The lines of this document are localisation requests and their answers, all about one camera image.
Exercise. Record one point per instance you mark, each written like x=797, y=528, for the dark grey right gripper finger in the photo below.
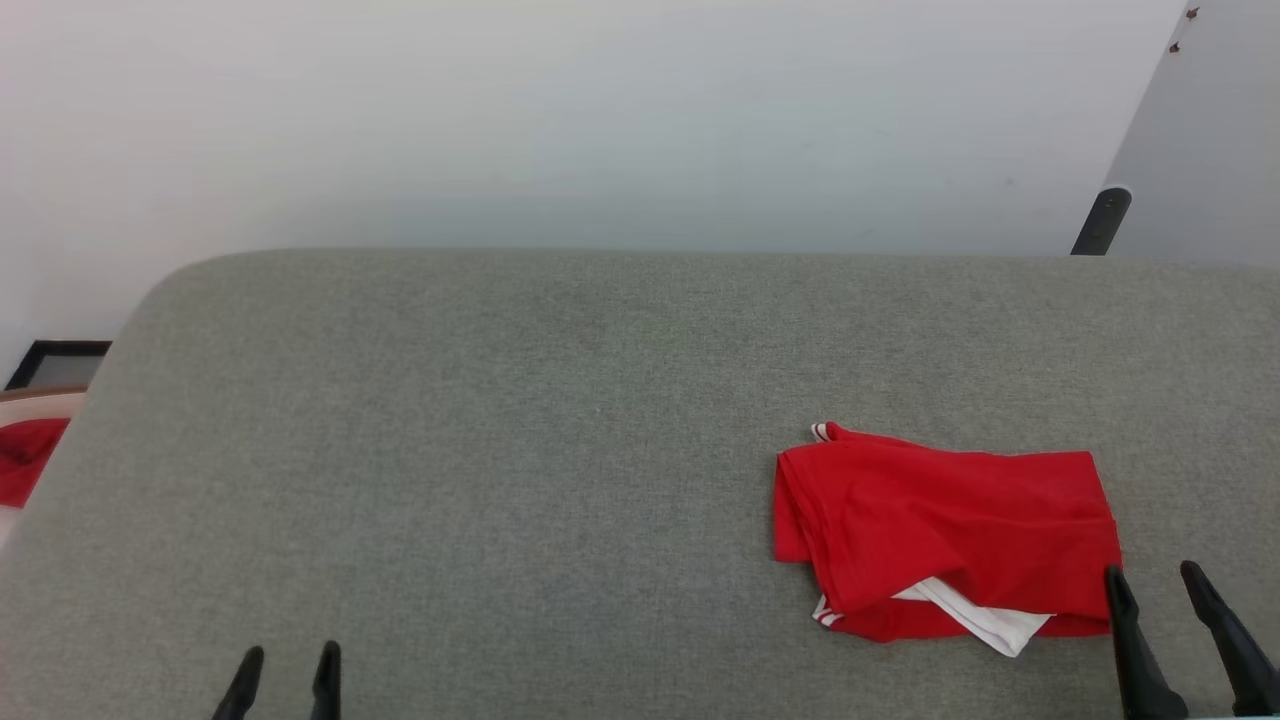
x=1245, y=660
x=1140, y=670

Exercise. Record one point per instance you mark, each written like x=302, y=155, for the black post with white cap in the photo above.
x=1100, y=222

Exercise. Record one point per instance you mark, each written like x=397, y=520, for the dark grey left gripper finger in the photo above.
x=326, y=685
x=240, y=690

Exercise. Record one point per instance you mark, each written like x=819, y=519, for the red jersey with white trim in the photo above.
x=940, y=520

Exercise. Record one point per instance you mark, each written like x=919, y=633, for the red cloth in basket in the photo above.
x=25, y=455

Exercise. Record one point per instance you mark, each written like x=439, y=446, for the tan rimmed laundry basket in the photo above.
x=40, y=402

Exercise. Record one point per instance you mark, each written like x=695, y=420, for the grey panel with screws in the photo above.
x=1200, y=140

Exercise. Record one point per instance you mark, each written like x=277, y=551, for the grey fabric sofa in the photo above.
x=500, y=450

